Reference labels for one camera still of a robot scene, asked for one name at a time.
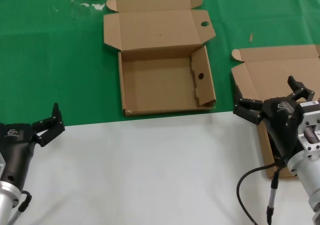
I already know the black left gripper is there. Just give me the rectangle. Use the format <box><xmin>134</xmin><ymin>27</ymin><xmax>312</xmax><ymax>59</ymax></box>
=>
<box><xmin>0</xmin><ymin>102</ymin><xmax>66</xmax><ymax>190</ymax></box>

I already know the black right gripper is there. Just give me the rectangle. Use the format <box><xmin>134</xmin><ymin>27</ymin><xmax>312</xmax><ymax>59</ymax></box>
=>
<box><xmin>233</xmin><ymin>75</ymin><xmax>316</xmax><ymax>161</ymax></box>

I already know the open cardboard box with hole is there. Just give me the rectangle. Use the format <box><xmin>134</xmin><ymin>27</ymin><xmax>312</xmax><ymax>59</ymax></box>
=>
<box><xmin>102</xmin><ymin>0</ymin><xmax>217</xmax><ymax>118</ymax></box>

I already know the green table mat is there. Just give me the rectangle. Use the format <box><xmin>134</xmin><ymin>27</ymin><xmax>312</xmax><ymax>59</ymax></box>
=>
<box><xmin>0</xmin><ymin>0</ymin><xmax>320</xmax><ymax>131</ymax></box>

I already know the clear torn tape scrap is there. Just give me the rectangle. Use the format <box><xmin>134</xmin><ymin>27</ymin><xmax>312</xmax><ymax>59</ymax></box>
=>
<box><xmin>79</xmin><ymin>1</ymin><xmax>106</xmax><ymax>11</ymax></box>

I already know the open cardboard box of cords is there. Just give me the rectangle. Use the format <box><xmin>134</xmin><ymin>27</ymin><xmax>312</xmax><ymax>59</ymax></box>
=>
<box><xmin>230</xmin><ymin>44</ymin><xmax>320</xmax><ymax>180</ymax></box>

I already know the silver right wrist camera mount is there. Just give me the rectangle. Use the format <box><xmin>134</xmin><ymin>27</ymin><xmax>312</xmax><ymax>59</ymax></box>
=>
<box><xmin>298</xmin><ymin>100</ymin><xmax>320</xmax><ymax>152</ymax></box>

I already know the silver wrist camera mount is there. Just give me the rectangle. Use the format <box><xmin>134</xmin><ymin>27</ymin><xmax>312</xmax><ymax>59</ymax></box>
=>
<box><xmin>0</xmin><ymin>153</ymin><xmax>6</xmax><ymax>177</ymax></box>
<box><xmin>298</xmin><ymin>100</ymin><xmax>320</xmax><ymax>152</ymax></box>

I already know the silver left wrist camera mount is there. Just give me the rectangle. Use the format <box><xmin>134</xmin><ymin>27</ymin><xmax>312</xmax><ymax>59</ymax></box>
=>
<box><xmin>0</xmin><ymin>153</ymin><xmax>6</xmax><ymax>177</ymax></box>

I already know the left arm black grey cable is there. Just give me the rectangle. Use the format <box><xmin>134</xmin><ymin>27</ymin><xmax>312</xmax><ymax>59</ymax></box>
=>
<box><xmin>6</xmin><ymin>189</ymin><xmax>33</xmax><ymax>225</ymax></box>

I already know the grey plug right arm cable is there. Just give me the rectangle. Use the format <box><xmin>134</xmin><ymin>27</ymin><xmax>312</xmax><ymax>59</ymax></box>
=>
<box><xmin>266</xmin><ymin>163</ymin><xmax>288</xmax><ymax>225</ymax></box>

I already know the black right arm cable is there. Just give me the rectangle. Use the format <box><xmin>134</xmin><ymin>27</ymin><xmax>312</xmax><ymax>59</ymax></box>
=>
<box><xmin>236</xmin><ymin>157</ymin><xmax>288</xmax><ymax>225</ymax></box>

